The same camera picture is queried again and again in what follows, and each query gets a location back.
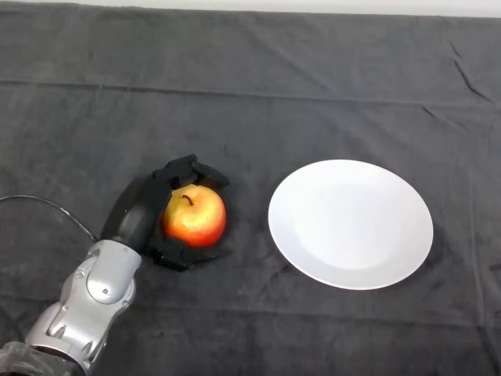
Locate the white round plate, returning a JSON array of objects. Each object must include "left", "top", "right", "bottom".
[{"left": 268, "top": 158, "right": 434, "bottom": 291}]

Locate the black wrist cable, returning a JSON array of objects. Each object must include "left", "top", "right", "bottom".
[{"left": 0, "top": 194, "right": 100, "bottom": 242}]

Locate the red yellow apple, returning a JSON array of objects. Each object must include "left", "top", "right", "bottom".
[{"left": 161, "top": 185, "right": 228, "bottom": 248}]

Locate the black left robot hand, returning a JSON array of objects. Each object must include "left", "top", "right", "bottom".
[{"left": 99, "top": 154, "right": 232, "bottom": 273}]

